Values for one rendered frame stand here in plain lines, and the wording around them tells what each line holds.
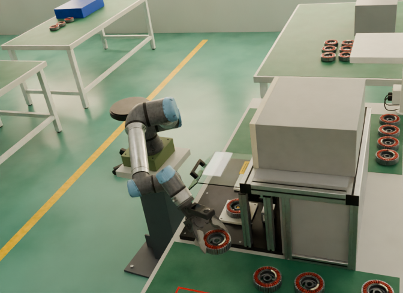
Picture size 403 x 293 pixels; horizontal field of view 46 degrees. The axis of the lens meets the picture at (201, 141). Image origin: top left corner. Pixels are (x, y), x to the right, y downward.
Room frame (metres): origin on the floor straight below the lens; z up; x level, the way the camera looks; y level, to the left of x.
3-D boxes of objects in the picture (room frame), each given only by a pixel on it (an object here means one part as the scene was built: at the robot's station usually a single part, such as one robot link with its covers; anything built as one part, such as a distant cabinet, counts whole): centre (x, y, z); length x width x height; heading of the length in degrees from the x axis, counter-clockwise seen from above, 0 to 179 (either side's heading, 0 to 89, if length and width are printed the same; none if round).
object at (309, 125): (1.70, -0.46, 1.22); 0.44 x 0.39 x 0.20; 155
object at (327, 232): (1.38, -0.40, 0.91); 0.28 x 0.03 x 0.32; 65
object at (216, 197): (1.84, -0.18, 0.76); 0.64 x 0.47 x 0.02; 155
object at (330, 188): (1.71, -0.46, 1.09); 0.68 x 0.44 x 0.05; 155
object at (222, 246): (1.39, 0.00, 0.93); 0.11 x 0.11 x 0.04
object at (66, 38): (5.83, 1.19, 0.38); 1.90 x 0.90 x 0.75; 155
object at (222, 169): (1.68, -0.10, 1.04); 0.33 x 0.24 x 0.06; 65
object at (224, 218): (1.73, -0.12, 0.78); 0.15 x 0.15 x 0.01; 65
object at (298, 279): (1.25, -0.32, 0.77); 0.11 x 0.11 x 0.04
